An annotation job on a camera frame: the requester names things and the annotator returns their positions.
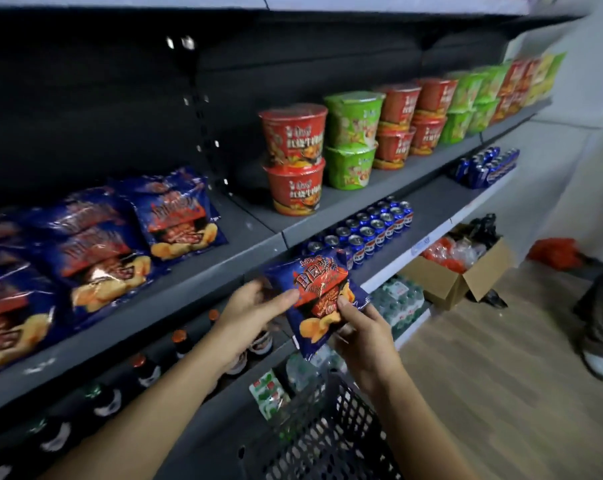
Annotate person's left hand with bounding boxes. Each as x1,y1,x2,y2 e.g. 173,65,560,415
209,279,300,376

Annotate person's right hand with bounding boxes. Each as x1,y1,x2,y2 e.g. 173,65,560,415
330,296,407,396

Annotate blue chip snack packet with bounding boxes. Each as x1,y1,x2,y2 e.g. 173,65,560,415
263,250,372,361

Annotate person's right forearm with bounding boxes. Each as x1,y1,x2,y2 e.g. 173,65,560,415
364,367,478,480

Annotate person's left forearm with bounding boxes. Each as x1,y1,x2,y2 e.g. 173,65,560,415
40,340,238,480

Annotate pack of green-label water bottles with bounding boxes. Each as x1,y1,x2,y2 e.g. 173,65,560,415
370,276,428,341

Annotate grey metal shelf unit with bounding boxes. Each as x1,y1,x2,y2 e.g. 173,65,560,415
0,0,594,480

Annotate clear water bottle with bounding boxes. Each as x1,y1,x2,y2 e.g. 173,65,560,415
285,344,348,395

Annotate group of blue drink cans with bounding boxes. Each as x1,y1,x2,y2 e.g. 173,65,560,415
304,195,415,271
450,147,521,191

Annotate green and white packet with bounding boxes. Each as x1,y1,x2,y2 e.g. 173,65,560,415
248,370,292,423

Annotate red packets in clear wrap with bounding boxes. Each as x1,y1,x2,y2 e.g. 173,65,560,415
420,235,488,275

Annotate brown cardboard box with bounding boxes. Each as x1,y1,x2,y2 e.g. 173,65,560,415
398,224,515,312

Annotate black plastic shopping basket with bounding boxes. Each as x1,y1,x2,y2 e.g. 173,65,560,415
236,369,403,480

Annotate black scrap of plastic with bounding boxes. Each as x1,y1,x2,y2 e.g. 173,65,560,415
473,289,509,310

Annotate row of dark sauce bottles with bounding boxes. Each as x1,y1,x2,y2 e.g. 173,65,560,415
0,309,278,480

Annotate black plastic bag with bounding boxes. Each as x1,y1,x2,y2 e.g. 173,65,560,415
467,213,500,251

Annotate row of red noodle cups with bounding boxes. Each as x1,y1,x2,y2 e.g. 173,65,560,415
259,57,543,218

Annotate row of blue chip bags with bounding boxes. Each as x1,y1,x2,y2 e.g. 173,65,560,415
0,167,229,376

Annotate row of green noodle cups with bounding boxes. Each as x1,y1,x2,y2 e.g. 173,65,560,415
323,52,567,192

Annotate red plastic bag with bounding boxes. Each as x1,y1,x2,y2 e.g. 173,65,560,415
526,238,585,272

